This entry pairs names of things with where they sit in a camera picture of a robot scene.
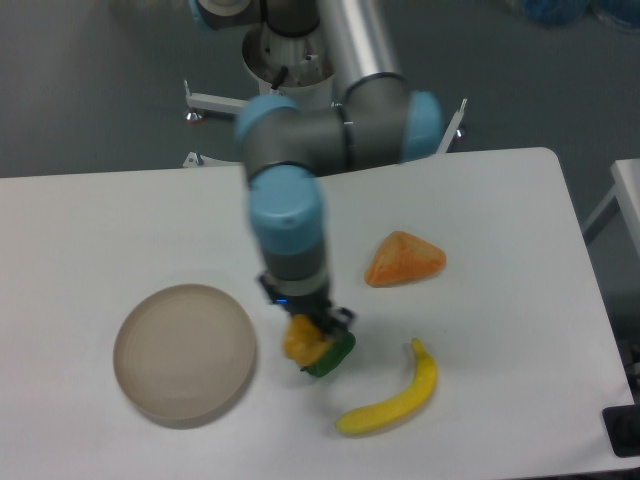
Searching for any black device at edge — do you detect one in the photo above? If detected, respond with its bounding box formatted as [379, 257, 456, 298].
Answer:
[602, 405, 640, 458]

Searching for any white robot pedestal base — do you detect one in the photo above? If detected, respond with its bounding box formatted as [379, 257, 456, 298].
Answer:
[180, 24, 469, 169]

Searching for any blue mesh object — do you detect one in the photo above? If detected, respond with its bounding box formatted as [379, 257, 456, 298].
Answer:
[516, 0, 589, 26]

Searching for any orange toy sandwich triangle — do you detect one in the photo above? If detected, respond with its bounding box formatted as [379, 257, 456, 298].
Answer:
[364, 231, 447, 288]

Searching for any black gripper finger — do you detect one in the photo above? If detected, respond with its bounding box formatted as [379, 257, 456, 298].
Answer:
[320, 307, 356, 340]

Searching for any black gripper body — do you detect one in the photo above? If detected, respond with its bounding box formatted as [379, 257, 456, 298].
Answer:
[258, 272, 333, 328]

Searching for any yellow toy banana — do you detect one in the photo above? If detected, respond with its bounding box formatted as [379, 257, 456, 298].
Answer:
[335, 338, 438, 436]

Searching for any beige round plate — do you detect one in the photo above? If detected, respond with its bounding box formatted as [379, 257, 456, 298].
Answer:
[112, 284, 258, 429]

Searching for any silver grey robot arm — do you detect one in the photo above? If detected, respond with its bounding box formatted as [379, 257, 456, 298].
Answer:
[190, 1, 443, 339]

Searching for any yellow toy pepper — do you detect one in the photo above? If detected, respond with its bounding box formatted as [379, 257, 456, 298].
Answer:
[283, 314, 332, 367]

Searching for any green toy pepper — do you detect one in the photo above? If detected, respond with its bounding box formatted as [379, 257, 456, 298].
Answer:
[300, 332, 356, 378]

